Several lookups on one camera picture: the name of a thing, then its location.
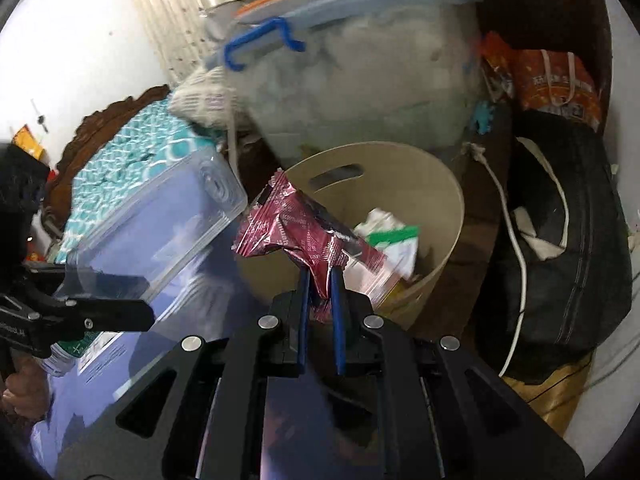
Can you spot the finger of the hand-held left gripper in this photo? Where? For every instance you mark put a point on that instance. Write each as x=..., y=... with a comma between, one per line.
x=50, y=272
x=110, y=316

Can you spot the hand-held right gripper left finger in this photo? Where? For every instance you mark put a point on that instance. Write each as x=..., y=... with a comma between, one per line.
x=302, y=310

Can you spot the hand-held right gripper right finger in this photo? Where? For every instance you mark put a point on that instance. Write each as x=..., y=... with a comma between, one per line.
x=337, y=320

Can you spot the red snack wrapper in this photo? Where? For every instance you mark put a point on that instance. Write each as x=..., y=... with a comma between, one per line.
x=295, y=230

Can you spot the green white packet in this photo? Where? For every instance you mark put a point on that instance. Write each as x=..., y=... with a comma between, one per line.
x=400, y=250

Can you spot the white paper bag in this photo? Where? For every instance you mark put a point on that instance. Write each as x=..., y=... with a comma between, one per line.
x=380, y=220

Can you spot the clear plastic bottle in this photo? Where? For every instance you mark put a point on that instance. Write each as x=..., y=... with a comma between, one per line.
x=165, y=220

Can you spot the beige round bin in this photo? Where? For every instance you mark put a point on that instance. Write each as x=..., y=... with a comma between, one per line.
x=440, y=210

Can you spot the person's left hand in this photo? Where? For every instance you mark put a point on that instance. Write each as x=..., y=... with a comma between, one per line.
x=25, y=385

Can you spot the hanging key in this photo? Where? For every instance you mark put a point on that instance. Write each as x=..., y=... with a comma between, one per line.
x=40, y=117

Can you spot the carved wooden headboard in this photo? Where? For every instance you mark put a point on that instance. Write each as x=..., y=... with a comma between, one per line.
x=100, y=120

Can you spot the teal patterned duvet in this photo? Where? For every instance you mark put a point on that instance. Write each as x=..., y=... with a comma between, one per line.
x=125, y=160

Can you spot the newspaper print pillow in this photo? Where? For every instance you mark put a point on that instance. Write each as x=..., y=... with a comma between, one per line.
x=200, y=95

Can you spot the clear storage box orange lid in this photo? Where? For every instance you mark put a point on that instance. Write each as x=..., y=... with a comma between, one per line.
x=360, y=85

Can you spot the beige leaf print curtain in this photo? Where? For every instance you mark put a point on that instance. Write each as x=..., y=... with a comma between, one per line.
x=170, y=10

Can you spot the black bag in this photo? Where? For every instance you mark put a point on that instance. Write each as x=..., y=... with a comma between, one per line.
x=575, y=260

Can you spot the orange shopping bag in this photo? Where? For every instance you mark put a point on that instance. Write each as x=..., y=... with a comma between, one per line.
x=550, y=85

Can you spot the red yellow wall calendar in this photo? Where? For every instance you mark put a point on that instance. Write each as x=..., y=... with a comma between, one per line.
x=27, y=142

